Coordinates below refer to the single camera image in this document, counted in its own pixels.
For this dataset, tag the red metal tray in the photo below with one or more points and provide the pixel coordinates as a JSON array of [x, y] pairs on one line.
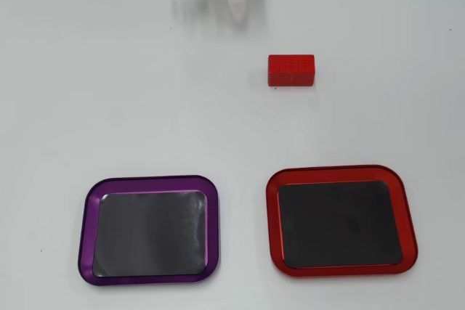
[[339, 223]]

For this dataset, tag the red rectangular block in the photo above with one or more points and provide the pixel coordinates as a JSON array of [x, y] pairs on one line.
[[291, 70]]

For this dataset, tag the purple metal tray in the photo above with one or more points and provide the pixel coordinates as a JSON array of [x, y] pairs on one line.
[[149, 232]]

